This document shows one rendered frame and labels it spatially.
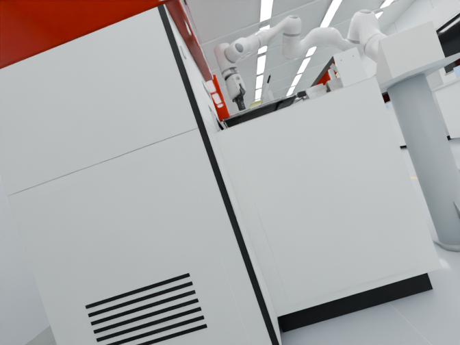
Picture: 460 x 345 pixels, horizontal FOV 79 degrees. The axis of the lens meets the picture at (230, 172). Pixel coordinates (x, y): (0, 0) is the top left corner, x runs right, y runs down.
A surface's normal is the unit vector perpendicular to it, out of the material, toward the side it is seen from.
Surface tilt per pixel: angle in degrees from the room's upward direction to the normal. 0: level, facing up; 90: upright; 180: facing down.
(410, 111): 90
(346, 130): 90
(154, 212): 90
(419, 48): 90
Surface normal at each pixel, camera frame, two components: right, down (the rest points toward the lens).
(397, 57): -0.07, 0.02
